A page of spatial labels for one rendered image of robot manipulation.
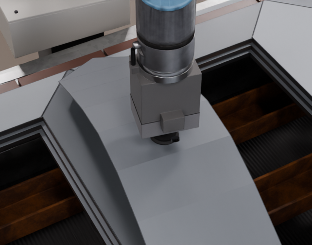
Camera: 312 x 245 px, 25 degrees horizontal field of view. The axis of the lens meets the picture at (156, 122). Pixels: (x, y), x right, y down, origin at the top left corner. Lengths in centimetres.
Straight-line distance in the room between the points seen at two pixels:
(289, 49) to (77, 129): 44
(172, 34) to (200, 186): 24
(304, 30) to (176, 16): 63
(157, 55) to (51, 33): 76
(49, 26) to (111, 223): 64
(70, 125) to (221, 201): 35
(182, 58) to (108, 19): 78
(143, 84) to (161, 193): 16
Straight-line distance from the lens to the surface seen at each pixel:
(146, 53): 90
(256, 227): 100
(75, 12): 162
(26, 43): 162
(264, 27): 144
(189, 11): 86
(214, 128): 105
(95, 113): 110
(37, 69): 160
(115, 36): 167
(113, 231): 109
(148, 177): 100
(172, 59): 89
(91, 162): 118
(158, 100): 94
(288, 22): 146
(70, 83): 124
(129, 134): 104
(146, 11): 85
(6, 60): 269
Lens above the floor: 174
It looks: 46 degrees down
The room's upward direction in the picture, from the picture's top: straight up
